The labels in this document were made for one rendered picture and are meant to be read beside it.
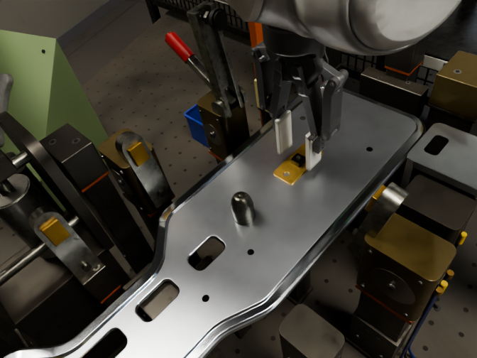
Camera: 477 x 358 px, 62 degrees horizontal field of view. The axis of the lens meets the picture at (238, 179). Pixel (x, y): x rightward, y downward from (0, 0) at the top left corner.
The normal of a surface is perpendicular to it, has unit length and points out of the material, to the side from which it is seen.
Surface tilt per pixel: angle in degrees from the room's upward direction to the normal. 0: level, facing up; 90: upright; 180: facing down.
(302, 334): 0
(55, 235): 78
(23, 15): 90
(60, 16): 90
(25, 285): 0
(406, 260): 0
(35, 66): 47
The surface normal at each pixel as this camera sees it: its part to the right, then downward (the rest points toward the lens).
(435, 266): -0.14, -0.65
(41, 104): -0.41, 0.08
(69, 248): 0.67, 0.31
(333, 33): -0.54, 0.84
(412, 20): 0.32, 0.70
